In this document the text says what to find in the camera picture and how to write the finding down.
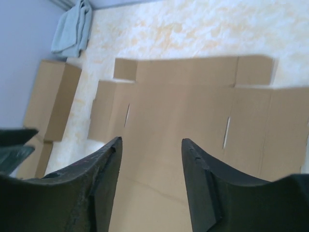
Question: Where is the brown cardboard box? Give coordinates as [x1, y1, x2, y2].
[16, 137, 53, 179]
[23, 60, 82, 142]
[88, 55, 309, 232]

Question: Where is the light blue folded cloth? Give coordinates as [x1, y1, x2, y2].
[51, 0, 92, 58]

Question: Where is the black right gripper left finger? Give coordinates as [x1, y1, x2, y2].
[0, 137, 122, 232]

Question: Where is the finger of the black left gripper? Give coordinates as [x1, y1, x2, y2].
[0, 129, 38, 174]

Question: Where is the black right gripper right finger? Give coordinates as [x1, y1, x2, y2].
[182, 139, 309, 232]

